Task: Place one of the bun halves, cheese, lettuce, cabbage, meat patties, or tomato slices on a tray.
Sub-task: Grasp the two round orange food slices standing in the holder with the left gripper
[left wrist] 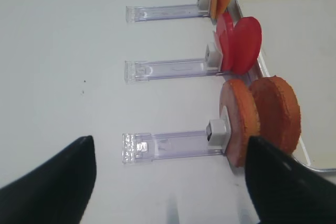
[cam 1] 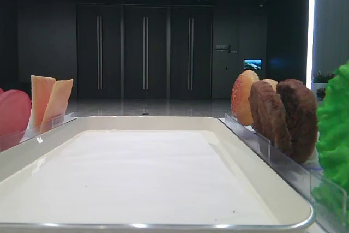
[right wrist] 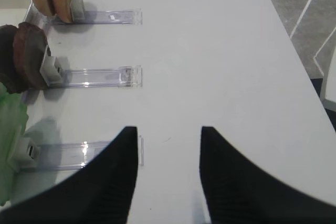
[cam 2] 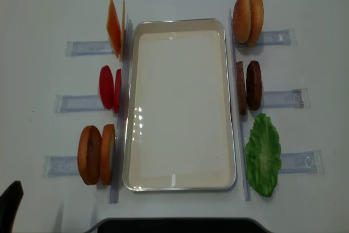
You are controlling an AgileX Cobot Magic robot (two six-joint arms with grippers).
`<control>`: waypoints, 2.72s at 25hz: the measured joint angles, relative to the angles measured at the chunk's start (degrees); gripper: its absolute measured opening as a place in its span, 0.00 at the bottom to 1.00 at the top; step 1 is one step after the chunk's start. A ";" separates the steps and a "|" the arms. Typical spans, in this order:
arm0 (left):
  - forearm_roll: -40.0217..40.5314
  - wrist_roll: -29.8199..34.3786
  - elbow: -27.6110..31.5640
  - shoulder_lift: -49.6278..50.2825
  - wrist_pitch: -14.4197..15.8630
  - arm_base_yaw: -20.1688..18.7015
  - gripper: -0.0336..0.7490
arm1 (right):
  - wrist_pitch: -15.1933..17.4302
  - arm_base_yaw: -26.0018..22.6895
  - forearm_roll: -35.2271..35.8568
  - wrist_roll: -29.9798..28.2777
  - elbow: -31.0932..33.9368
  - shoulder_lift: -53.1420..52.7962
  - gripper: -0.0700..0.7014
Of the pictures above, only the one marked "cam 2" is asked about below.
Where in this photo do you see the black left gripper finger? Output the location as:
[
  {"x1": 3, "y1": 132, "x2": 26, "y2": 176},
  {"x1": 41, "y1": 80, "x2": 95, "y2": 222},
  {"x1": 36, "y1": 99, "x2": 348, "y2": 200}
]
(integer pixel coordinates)
[{"x1": 0, "y1": 181, "x2": 24, "y2": 233}]

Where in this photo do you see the tan bun slice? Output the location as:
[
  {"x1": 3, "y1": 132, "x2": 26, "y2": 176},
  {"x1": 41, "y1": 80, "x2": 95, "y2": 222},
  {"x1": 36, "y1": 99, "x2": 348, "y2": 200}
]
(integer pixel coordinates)
[{"x1": 100, "y1": 124, "x2": 116, "y2": 186}]

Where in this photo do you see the red tomato slice outer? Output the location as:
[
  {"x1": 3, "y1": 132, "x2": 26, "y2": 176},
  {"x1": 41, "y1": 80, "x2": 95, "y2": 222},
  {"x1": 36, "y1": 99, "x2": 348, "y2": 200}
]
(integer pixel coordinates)
[{"x1": 99, "y1": 65, "x2": 114, "y2": 110}]

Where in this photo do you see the red tomato slice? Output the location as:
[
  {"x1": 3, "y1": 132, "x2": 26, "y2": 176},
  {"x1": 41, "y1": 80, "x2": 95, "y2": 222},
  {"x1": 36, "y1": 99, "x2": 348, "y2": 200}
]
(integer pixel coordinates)
[
  {"x1": 99, "y1": 65, "x2": 114, "y2": 110},
  {"x1": 113, "y1": 69, "x2": 122, "y2": 114}
]

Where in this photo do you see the red tomato slice inner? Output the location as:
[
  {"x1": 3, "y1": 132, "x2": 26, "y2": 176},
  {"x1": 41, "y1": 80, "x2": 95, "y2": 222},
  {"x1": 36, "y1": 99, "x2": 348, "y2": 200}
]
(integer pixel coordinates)
[{"x1": 113, "y1": 69, "x2": 122, "y2": 114}]

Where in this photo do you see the orange cheese slice outer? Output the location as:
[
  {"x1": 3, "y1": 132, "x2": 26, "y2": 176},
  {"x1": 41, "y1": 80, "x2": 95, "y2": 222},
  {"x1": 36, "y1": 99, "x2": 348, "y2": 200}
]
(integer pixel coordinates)
[{"x1": 106, "y1": 0, "x2": 121, "y2": 58}]

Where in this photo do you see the light brown meat patty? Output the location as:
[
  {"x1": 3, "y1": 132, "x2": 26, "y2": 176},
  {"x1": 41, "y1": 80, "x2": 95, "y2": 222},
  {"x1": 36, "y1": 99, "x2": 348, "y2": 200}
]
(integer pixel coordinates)
[{"x1": 236, "y1": 61, "x2": 247, "y2": 116}]

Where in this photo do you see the green lettuce leaf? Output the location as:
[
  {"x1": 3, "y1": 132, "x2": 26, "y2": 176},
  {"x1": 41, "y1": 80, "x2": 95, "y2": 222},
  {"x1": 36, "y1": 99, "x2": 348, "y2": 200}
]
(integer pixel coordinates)
[{"x1": 245, "y1": 113, "x2": 282, "y2": 198}]

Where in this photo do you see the dark brown meat patty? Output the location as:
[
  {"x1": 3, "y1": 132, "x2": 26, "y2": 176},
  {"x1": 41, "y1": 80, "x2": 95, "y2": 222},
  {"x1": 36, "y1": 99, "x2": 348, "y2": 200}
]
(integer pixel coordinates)
[{"x1": 246, "y1": 61, "x2": 263, "y2": 111}]

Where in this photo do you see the brown bun slice outer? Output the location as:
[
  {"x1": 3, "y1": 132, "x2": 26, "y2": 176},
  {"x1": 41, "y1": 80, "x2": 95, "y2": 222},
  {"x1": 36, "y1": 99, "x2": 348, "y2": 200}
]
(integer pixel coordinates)
[{"x1": 77, "y1": 126, "x2": 101, "y2": 185}]

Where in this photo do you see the white rectangular metal tray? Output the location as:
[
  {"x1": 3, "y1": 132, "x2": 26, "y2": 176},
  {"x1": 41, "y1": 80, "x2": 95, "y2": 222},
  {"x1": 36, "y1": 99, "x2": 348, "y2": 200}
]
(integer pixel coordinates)
[{"x1": 123, "y1": 19, "x2": 236, "y2": 192}]

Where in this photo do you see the sesame bun top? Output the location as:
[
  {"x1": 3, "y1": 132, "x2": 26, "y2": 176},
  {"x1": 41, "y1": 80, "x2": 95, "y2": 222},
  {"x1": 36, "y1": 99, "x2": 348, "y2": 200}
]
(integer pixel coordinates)
[{"x1": 232, "y1": 0, "x2": 251, "y2": 43}]

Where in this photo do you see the plain bun half right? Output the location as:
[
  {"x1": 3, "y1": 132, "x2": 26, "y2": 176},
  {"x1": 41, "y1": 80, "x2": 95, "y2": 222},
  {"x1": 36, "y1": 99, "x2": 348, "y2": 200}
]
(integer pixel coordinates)
[{"x1": 246, "y1": 0, "x2": 264, "y2": 47}]

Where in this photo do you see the clear left acrylic rail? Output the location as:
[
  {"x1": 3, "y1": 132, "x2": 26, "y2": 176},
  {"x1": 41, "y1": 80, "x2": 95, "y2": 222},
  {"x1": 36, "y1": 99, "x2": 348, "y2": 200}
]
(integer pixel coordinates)
[{"x1": 109, "y1": 16, "x2": 134, "y2": 204}]

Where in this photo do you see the clear acrylic rail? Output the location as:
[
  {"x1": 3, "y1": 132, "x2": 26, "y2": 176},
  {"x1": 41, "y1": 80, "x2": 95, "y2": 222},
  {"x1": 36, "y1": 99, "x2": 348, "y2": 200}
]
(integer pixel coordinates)
[
  {"x1": 228, "y1": 9, "x2": 251, "y2": 201},
  {"x1": 109, "y1": 16, "x2": 134, "y2": 204}
]

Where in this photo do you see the clear right acrylic rail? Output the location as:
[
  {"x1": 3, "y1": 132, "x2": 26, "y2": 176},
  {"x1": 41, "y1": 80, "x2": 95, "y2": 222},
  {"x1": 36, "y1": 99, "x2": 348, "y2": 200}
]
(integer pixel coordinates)
[{"x1": 228, "y1": 9, "x2": 251, "y2": 201}]

